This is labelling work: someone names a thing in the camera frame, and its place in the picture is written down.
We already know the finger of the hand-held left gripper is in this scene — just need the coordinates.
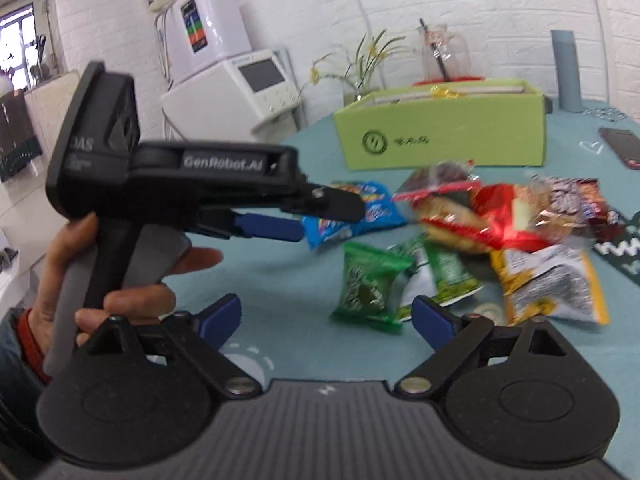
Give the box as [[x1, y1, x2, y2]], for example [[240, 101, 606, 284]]
[[282, 184, 368, 222], [197, 211, 306, 242]]

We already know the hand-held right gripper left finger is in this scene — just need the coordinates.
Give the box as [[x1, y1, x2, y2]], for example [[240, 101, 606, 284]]
[[75, 294, 263, 401]]

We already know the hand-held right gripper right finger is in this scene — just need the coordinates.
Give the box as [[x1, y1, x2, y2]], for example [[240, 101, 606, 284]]
[[395, 296, 576, 400]]

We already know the blue snack packet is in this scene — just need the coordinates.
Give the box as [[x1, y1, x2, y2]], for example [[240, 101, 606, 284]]
[[302, 181, 407, 251]]

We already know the green and white snack packet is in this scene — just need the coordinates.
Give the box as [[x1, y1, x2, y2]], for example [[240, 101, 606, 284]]
[[395, 237, 485, 323]]

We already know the clear bread packet red trim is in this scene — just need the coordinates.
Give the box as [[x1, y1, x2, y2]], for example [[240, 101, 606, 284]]
[[417, 195, 501, 254]]

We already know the dark red snack packet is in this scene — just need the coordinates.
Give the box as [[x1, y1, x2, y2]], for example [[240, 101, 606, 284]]
[[395, 160, 481, 202]]

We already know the yellow and white snack packet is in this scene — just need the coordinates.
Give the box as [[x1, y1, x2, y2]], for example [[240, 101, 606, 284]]
[[490, 245, 611, 327]]

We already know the green cardboard box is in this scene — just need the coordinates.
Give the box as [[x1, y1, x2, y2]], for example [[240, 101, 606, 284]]
[[332, 79, 547, 171]]

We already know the brown snack packet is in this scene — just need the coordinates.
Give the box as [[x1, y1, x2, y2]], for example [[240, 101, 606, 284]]
[[532, 175, 626, 247]]

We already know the person's left hand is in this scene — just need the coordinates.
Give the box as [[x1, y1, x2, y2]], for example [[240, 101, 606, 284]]
[[27, 213, 224, 357]]

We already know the teal tablecloth with heart print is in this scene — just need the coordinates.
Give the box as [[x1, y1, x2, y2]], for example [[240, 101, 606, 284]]
[[170, 99, 640, 463]]

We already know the white appliance with screen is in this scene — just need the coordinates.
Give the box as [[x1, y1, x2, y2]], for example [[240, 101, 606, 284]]
[[161, 49, 306, 144]]

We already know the window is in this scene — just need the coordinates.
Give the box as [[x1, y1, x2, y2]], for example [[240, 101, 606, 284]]
[[0, 2, 37, 93]]

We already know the yellow flower plant in vase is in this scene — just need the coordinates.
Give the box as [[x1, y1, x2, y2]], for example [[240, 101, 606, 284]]
[[310, 32, 412, 104]]

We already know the white water purifier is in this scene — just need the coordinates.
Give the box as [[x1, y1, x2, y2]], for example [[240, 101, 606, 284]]
[[162, 0, 251, 86]]

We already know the glass pitcher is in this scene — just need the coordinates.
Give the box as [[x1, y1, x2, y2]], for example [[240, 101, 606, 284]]
[[412, 19, 486, 86]]

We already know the smartphone with red case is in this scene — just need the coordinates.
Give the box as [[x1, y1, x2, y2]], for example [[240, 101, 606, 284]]
[[597, 126, 640, 171]]

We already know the grey thermos bottle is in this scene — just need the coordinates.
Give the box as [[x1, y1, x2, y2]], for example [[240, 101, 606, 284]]
[[550, 30, 584, 112]]

